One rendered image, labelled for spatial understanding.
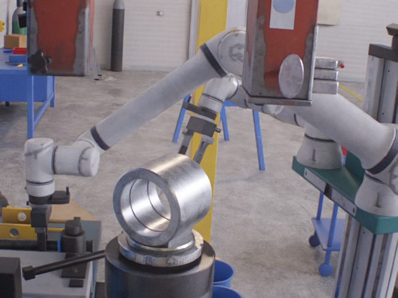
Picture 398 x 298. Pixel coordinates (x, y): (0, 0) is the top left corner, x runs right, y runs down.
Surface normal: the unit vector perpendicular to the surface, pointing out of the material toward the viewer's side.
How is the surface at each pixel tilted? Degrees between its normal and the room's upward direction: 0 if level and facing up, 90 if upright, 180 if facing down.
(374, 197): 68
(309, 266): 0
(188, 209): 82
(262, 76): 90
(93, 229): 0
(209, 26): 90
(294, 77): 90
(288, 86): 90
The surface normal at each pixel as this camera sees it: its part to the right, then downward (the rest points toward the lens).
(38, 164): -0.04, 0.30
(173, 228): -0.50, 0.23
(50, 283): 0.06, -0.95
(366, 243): -0.96, 0.03
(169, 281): 0.18, 0.31
